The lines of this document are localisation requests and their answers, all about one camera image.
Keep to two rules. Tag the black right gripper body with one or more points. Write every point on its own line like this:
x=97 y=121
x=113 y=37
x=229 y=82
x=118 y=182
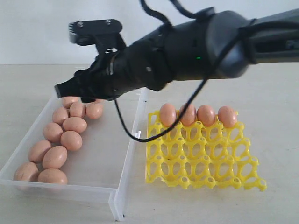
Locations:
x=118 y=69

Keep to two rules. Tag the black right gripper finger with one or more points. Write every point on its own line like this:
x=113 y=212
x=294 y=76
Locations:
x=69 y=88

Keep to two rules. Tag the brown egg packed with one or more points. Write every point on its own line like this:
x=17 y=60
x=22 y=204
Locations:
x=167 y=114
x=189 y=116

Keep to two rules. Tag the brown egg third row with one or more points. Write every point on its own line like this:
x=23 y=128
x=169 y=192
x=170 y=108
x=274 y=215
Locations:
x=71 y=140
x=52 y=132

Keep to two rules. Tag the brown egg fourth row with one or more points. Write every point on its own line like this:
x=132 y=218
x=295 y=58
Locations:
x=55 y=157
x=38 y=151

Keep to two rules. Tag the brown egg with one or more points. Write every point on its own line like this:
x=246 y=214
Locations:
x=27 y=172
x=206 y=115
x=94 y=110
x=68 y=101
x=77 y=109
x=52 y=175

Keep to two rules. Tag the brown egg second row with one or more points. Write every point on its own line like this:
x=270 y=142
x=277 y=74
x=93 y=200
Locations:
x=76 y=124
x=227 y=116
x=60 y=115

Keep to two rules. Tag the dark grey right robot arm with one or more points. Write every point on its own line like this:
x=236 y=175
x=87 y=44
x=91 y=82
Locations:
x=220 y=45

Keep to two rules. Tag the yellow plastic egg tray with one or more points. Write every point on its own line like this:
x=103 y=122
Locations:
x=196 y=156

